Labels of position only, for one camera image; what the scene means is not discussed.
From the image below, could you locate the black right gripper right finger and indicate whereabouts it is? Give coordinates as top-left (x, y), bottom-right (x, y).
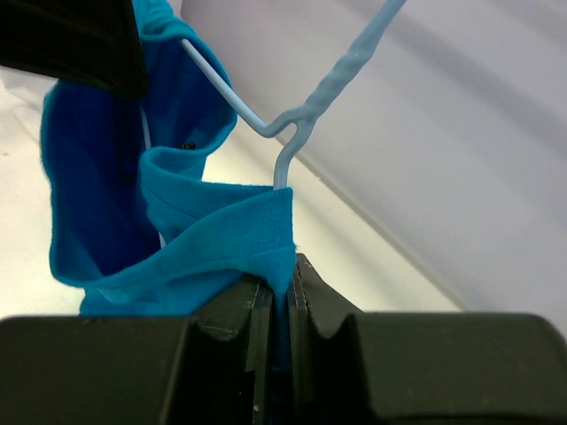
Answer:
top-left (288, 255), bottom-right (566, 424)

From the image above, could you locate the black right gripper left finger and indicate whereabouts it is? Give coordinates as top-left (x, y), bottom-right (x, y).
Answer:
top-left (1, 275), bottom-right (271, 424)

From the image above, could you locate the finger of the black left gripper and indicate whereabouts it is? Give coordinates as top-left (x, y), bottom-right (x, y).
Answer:
top-left (1, 0), bottom-right (149, 99)

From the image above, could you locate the blue t shirt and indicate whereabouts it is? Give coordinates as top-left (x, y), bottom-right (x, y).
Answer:
top-left (39, 0), bottom-right (297, 318)

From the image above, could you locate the light blue wire hanger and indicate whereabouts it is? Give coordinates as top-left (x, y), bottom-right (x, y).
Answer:
top-left (141, 0), bottom-right (408, 249)

